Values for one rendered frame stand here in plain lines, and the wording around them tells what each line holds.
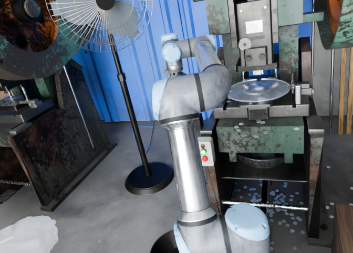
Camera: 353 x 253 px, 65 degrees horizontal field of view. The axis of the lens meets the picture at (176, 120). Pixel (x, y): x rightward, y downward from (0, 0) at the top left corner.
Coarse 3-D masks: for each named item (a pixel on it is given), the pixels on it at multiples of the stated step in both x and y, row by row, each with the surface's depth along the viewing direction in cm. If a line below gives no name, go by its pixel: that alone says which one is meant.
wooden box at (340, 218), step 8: (336, 208) 115; (344, 208) 114; (352, 208) 114; (336, 216) 114; (344, 216) 111; (352, 216) 110; (336, 224) 112; (344, 224) 108; (352, 224) 107; (336, 232) 112; (344, 232) 105; (352, 232) 104; (336, 240) 112; (344, 240) 102; (352, 240) 101; (336, 248) 112; (344, 248) 99; (352, 248) 98
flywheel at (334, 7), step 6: (330, 0) 133; (336, 0) 131; (330, 6) 131; (336, 6) 129; (330, 12) 130; (336, 12) 126; (330, 18) 130; (336, 18) 122; (330, 24) 131; (336, 24) 118
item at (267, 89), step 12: (240, 84) 143; (252, 84) 140; (264, 84) 137; (276, 84) 134; (288, 84) 130; (228, 96) 131; (240, 96) 129; (252, 96) 126; (264, 96) 124; (276, 96) 121
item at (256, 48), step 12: (252, 0) 123; (264, 0) 118; (240, 12) 123; (252, 12) 121; (264, 12) 120; (240, 24) 125; (252, 24) 123; (264, 24) 122; (240, 36) 127; (252, 36) 126; (264, 36) 124; (240, 48) 129; (252, 48) 126; (264, 48) 124; (240, 60) 133; (252, 60) 128; (264, 60) 126
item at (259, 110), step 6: (240, 102) 123; (246, 102) 122; (252, 102) 121; (258, 102) 119; (264, 102) 118; (270, 102) 117; (252, 108) 132; (258, 108) 131; (264, 108) 130; (252, 114) 132; (258, 114) 132; (264, 114) 130
